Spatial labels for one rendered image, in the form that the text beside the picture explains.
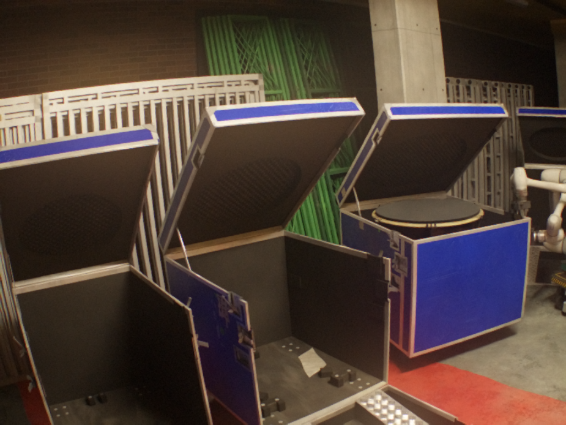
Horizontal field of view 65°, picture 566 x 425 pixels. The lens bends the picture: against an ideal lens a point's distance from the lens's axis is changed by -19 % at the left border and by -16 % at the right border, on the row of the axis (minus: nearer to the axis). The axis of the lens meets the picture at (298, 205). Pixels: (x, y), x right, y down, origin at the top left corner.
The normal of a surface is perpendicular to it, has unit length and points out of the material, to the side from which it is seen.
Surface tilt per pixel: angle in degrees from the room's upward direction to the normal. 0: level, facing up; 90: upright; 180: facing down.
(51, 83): 90
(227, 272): 90
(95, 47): 90
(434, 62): 90
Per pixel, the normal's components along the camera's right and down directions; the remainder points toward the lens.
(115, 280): 0.58, 0.11
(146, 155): 0.45, 0.79
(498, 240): 0.31, 0.16
